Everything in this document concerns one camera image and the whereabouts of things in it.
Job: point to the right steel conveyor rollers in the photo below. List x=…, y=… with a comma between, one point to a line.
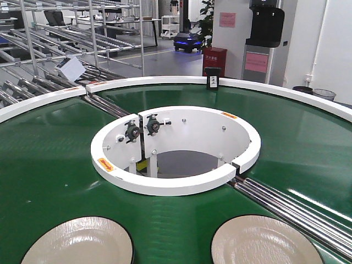
x=326, y=230

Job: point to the right green bearing block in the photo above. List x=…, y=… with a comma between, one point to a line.
x=153, y=125

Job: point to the left green bearing block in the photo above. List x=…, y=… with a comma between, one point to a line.
x=132, y=132

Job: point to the green bearing block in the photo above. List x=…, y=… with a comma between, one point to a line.
x=132, y=132
x=153, y=125

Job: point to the steel conveyor rollers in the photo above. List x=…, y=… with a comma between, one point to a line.
x=105, y=105
x=326, y=230

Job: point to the wire mesh trash bin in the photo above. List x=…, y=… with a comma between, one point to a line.
x=325, y=94

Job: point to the green potted plant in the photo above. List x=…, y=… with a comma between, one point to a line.
x=205, y=25

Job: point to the white control box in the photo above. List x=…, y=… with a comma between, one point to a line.
x=70, y=68

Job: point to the white outer conveyor rim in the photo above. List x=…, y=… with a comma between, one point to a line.
x=45, y=99

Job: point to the red fire equipment box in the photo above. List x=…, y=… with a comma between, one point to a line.
x=214, y=57

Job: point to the white rolling cart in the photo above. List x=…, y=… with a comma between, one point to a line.
x=170, y=26

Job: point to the metal roller rack shelving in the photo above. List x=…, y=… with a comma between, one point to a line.
x=37, y=35

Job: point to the black water dispenser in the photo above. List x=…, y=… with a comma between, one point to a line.
x=265, y=37

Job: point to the black sensor box on rim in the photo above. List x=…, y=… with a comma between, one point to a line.
x=212, y=74

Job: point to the left steel conveyor rollers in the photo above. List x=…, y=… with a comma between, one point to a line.
x=105, y=105

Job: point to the pink wall notice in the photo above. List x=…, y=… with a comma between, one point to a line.
x=227, y=20

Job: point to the black blue mobile robot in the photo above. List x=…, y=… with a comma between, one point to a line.
x=187, y=40

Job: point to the beige plate black rim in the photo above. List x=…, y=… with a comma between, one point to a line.
x=261, y=239
x=89, y=239

